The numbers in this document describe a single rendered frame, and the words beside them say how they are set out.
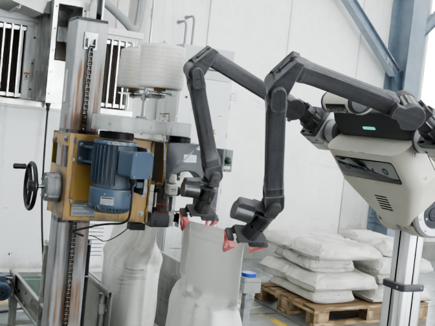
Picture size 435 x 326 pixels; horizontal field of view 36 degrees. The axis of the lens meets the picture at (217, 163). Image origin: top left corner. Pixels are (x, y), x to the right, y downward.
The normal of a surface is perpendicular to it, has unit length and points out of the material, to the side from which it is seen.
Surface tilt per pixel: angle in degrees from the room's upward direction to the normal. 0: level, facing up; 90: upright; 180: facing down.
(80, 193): 90
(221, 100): 90
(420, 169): 90
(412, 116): 119
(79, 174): 90
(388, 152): 40
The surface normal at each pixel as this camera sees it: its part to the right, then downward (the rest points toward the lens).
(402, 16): -0.88, -0.07
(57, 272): 0.46, 0.10
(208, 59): 0.29, 0.33
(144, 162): 0.79, 0.11
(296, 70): 0.08, 0.54
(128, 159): -0.62, -0.02
